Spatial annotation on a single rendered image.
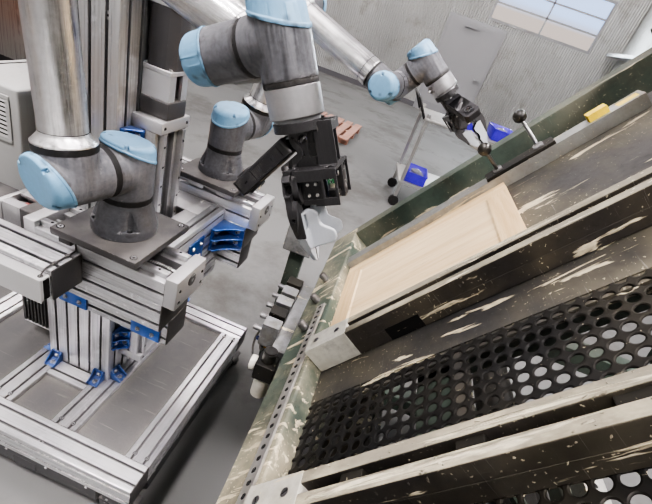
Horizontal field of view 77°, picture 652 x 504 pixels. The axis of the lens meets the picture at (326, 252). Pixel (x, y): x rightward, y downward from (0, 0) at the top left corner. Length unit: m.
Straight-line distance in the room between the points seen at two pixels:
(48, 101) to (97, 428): 1.16
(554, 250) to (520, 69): 10.49
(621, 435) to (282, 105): 0.52
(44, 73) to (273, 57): 0.47
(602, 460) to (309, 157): 0.49
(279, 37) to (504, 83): 10.79
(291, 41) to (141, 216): 0.64
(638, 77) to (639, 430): 1.23
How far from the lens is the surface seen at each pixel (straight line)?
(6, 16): 5.79
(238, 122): 1.40
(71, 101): 0.91
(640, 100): 1.36
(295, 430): 0.94
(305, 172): 0.56
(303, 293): 1.51
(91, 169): 0.94
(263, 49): 0.56
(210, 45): 0.61
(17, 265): 1.17
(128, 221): 1.06
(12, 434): 1.74
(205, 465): 1.90
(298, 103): 0.55
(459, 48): 11.11
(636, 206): 0.87
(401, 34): 11.21
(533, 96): 11.40
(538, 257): 0.86
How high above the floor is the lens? 1.65
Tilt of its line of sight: 30 degrees down
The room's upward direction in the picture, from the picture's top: 20 degrees clockwise
